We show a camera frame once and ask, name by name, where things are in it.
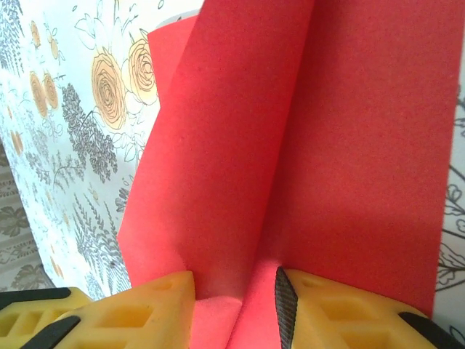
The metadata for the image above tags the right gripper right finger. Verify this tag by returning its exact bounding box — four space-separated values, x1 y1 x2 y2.
274 266 465 349

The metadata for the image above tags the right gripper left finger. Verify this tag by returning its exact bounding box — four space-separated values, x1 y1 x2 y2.
0 270 198 349

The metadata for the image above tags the red paper sheet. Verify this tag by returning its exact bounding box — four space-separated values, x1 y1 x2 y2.
116 0 465 349

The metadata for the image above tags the floral table mat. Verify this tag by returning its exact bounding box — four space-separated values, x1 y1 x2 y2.
0 0 465 341

